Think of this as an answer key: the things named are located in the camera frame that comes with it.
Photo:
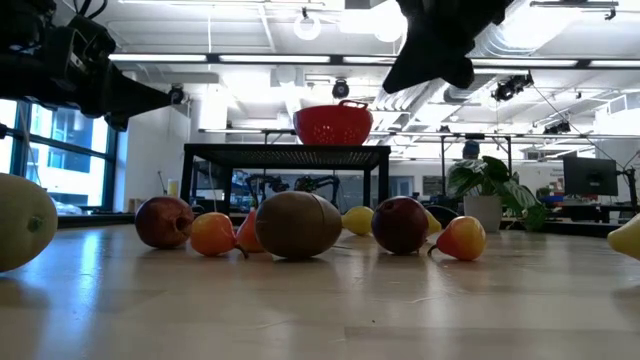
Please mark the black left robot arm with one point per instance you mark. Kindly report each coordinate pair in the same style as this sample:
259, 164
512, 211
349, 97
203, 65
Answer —
30, 82

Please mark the black background robot arm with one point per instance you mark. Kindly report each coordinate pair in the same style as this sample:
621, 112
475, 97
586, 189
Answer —
317, 184
265, 185

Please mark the black mounted camera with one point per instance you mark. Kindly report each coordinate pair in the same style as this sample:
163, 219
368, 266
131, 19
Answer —
557, 128
176, 94
510, 86

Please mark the yellow bottle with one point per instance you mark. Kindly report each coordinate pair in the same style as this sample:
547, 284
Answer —
173, 187

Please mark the red plastic colander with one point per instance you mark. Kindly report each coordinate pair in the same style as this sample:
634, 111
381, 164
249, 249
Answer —
332, 125

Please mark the olive green toy kiwi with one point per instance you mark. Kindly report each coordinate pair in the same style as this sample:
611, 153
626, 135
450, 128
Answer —
22, 222

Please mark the brown sliceable toy kiwi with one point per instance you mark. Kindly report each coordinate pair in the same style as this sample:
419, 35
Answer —
297, 225

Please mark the black metal rig frame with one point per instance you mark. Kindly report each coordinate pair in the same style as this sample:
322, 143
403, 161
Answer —
212, 58

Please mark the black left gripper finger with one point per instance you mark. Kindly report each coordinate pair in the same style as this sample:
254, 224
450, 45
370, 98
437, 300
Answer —
142, 102
142, 86

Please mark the green plant in white pot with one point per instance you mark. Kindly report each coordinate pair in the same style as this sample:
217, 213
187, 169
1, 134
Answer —
482, 210

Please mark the black office chair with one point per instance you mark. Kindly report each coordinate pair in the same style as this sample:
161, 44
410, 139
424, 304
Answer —
446, 212

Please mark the yellow toy lemon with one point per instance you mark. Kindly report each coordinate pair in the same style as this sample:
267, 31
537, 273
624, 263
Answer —
433, 223
358, 221
627, 239

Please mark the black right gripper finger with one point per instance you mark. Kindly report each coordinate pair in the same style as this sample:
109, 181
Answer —
406, 55
420, 72

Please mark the black perforated metal shelf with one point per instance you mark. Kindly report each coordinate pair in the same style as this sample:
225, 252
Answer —
285, 156

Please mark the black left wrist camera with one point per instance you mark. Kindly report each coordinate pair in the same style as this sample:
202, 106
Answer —
87, 42

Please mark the small yellow-red toy pear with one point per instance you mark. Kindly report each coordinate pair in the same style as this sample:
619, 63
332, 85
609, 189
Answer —
462, 239
212, 235

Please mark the small red-orange toy fruit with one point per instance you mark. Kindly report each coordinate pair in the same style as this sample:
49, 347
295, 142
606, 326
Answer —
247, 235

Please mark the dark red toy apple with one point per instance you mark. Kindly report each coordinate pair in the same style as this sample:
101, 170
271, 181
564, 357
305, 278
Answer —
400, 225
164, 222

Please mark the black computer monitor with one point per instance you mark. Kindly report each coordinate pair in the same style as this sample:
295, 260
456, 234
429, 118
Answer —
590, 175

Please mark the black overhead camera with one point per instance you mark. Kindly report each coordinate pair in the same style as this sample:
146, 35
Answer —
340, 89

